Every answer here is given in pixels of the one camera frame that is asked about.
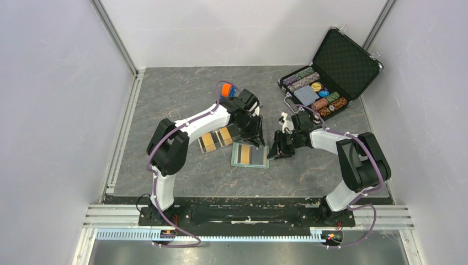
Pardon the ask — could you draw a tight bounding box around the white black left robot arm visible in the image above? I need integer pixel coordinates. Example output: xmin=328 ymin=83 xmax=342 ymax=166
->
xmin=146 ymin=89 xmax=265 ymax=225

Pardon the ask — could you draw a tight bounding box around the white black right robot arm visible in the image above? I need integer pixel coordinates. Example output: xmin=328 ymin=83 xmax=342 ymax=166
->
xmin=267 ymin=112 xmax=391 ymax=225

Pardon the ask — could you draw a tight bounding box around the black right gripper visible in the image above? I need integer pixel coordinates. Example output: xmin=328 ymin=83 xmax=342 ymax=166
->
xmin=268 ymin=130 xmax=301 ymax=160

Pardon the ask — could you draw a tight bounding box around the black poker chip case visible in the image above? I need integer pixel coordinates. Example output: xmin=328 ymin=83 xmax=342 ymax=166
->
xmin=278 ymin=26 xmax=384 ymax=119

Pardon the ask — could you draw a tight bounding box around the green card holder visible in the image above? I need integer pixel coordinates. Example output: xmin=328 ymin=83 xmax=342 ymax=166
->
xmin=231 ymin=142 xmax=269 ymax=168

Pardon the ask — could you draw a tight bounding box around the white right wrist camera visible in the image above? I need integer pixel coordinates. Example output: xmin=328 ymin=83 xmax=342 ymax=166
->
xmin=278 ymin=112 xmax=294 ymax=134

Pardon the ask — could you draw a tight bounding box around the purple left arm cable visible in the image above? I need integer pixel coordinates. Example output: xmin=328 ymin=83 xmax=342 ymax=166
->
xmin=145 ymin=80 xmax=242 ymax=248

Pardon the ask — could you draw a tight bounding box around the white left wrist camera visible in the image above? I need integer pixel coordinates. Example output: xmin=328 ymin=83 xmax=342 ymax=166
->
xmin=252 ymin=104 xmax=262 ymax=116

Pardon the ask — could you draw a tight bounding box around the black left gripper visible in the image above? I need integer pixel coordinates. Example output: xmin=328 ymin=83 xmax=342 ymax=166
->
xmin=233 ymin=113 xmax=265 ymax=148

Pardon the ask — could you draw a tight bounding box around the black credit card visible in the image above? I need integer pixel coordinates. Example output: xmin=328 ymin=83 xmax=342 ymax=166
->
xmin=250 ymin=146 xmax=267 ymax=168

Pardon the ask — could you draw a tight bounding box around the clear tray with cards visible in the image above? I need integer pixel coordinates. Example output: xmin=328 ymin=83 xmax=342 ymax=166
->
xmin=198 ymin=125 xmax=240 ymax=153

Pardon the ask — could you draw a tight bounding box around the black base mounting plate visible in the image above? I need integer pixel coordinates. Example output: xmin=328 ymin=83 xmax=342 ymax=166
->
xmin=138 ymin=197 xmax=355 ymax=237

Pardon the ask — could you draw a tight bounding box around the blue orange card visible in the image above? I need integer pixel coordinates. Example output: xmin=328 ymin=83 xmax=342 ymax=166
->
xmin=220 ymin=83 xmax=237 ymax=98

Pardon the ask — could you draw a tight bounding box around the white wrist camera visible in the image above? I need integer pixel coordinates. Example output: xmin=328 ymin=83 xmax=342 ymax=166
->
xmin=278 ymin=112 xmax=294 ymax=134
xmin=252 ymin=104 xmax=262 ymax=116

